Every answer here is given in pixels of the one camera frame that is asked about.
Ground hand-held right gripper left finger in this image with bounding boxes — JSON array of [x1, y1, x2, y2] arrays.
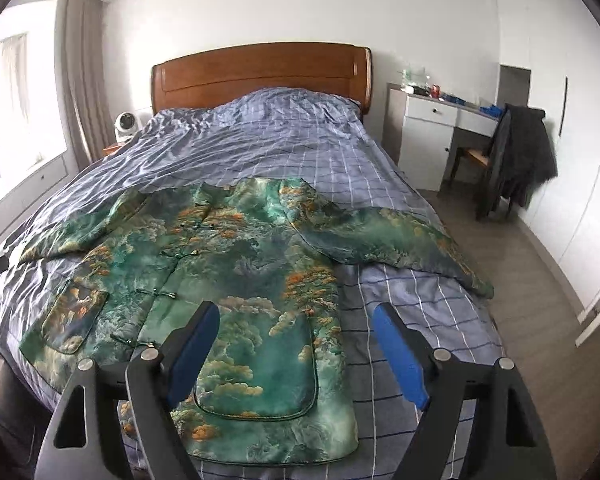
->
[[34, 301, 222, 480]]

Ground white wardrobe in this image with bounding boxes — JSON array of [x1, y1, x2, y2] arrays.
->
[[495, 0, 600, 346]]

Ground white round fan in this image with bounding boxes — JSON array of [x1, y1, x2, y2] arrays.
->
[[112, 111, 143, 145]]

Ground bright window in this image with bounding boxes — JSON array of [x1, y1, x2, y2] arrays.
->
[[0, 35, 31, 181]]

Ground beige curtain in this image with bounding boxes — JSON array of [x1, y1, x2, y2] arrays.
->
[[62, 0, 113, 171]]

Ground clear plastic bottles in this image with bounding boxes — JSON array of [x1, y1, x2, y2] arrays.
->
[[402, 67, 431, 91]]

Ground wooden bed headboard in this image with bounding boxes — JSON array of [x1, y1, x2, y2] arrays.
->
[[151, 42, 372, 121]]

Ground person's dark pants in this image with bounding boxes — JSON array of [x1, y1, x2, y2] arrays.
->
[[0, 360, 51, 480]]

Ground white desk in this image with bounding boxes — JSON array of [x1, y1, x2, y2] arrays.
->
[[384, 82, 501, 192]]

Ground bed with blue plaid duvet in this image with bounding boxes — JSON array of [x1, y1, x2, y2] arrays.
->
[[0, 87, 506, 480]]

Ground green landscape print jacket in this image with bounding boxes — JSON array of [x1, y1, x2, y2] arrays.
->
[[19, 176, 496, 471]]

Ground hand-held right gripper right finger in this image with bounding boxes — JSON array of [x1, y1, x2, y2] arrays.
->
[[372, 302, 558, 480]]

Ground wooden chair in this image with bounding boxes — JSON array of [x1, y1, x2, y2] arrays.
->
[[447, 105, 513, 221]]

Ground dark jacket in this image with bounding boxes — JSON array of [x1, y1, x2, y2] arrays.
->
[[475, 103, 558, 221]]

